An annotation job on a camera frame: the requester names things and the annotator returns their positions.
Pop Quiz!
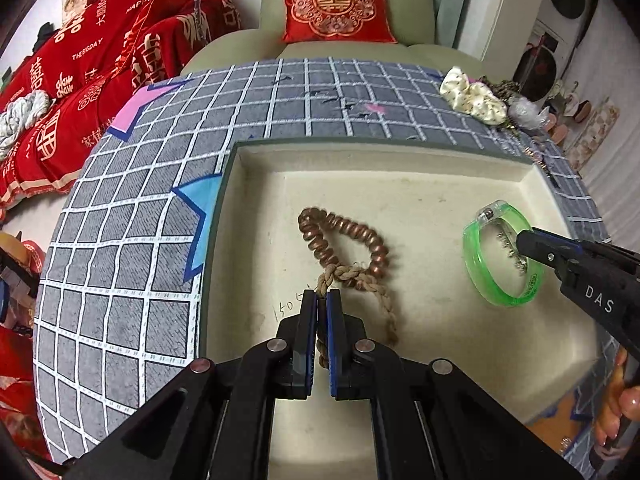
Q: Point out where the brown spiral hair tie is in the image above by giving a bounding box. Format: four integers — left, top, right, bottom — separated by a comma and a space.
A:
297, 207, 390, 277

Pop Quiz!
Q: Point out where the crystal bead chain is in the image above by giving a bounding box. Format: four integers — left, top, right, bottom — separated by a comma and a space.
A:
500, 122, 551, 171

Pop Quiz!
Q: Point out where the grey white knitted cloth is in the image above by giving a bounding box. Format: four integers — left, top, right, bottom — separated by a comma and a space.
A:
0, 91, 51, 151

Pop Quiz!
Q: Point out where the leopard print scrunchie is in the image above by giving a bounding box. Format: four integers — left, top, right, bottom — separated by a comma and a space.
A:
487, 79, 523, 106

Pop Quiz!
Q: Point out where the person's right hand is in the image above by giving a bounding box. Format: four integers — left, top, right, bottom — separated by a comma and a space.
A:
592, 347, 640, 463

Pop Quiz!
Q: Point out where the beige braided rope hair tie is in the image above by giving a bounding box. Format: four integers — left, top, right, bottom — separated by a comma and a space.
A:
315, 262, 401, 371

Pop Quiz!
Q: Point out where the beige jewelry tray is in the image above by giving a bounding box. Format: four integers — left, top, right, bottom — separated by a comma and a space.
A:
197, 139, 615, 480

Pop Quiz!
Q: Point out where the red printed blanket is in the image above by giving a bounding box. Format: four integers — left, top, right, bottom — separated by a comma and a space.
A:
0, 0, 243, 211

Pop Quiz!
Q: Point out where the red embroidered cushion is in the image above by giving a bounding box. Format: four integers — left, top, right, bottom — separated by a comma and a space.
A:
278, 0, 398, 45

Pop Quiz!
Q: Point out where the pale green curtain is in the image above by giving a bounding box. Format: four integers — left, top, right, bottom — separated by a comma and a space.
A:
432, 0, 483, 48

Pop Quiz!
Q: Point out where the silver rhinestone hair clip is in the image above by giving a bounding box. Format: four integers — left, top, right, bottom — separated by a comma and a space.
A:
492, 232, 531, 273

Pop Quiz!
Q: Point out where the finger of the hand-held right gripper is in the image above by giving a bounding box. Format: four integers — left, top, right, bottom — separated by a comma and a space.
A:
515, 227, 586, 281

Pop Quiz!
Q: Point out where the grey checked tablecloth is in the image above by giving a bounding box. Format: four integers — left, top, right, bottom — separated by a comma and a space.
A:
32, 57, 613, 466

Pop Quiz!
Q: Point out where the white polka dot scrunchie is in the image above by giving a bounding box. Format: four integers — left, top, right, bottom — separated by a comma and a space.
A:
440, 66, 511, 126

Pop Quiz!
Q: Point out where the clear plastic bag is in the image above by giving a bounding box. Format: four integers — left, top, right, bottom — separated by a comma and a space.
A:
509, 97, 548, 131

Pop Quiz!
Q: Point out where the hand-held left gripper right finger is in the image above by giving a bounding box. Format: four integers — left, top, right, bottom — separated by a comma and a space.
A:
325, 289, 587, 480

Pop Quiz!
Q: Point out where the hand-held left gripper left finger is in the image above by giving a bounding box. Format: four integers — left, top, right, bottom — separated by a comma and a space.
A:
65, 289, 321, 480

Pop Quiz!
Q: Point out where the pale green sofa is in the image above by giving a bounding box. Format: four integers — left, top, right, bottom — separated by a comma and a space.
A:
180, 0, 511, 81

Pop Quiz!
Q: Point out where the green translucent bracelet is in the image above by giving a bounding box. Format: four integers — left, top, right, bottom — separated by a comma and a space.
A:
462, 201, 547, 308

